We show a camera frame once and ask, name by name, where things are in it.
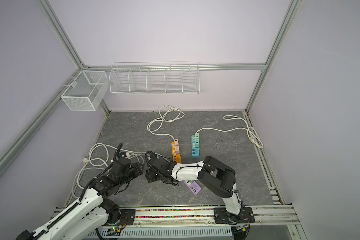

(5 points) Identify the orange power strip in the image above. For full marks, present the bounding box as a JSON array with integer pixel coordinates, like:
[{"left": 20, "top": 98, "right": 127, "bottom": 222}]
[{"left": 171, "top": 142, "right": 182, "bottom": 164}]

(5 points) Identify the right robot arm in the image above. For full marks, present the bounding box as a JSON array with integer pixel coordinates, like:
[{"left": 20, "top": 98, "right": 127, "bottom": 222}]
[{"left": 145, "top": 151, "right": 251, "bottom": 225}]

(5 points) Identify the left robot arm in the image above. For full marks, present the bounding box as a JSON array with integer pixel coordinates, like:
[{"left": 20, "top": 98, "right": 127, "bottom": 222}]
[{"left": 17, "top": 157, "right": 144, "bottom": 240}]

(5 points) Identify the purple power strip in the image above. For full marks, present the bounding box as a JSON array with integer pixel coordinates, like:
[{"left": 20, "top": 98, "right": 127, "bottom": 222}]
[{"left": 184, "top": 180, "right": 202, "bottom": 195}]

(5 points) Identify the teal power strip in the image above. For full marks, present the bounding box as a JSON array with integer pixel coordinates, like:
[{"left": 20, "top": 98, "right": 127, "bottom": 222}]
[{"left": 192, "top": 135, "right": 200, "bottom": 158}]

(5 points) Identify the white mesh box basket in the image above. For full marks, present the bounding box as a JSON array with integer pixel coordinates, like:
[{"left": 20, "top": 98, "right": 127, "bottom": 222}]
[{"left": 61, "top": 71, "right": 109, "bottom": 112}]

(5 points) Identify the white cable of purple strip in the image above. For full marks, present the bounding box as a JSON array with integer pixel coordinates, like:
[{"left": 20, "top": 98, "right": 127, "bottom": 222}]
[{"left": 82, "top": 142, "right": 146, "bottom": 167}]

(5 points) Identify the white cable of orange strip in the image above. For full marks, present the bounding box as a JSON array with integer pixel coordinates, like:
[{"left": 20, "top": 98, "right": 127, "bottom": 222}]
[{"left": 146, "top": 104, "right": 186, "bottom": 142}]

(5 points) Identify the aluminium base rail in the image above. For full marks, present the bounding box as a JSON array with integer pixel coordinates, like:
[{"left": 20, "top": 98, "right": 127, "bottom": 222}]
[{"left": 40, "top": 205, "right": 307, "bottom": 240}]

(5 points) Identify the white wire rack basket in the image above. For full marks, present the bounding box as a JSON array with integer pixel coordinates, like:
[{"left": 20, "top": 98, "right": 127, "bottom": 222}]
[{"left": 109, "top": 62, "right": 200, "bottom": 95}]

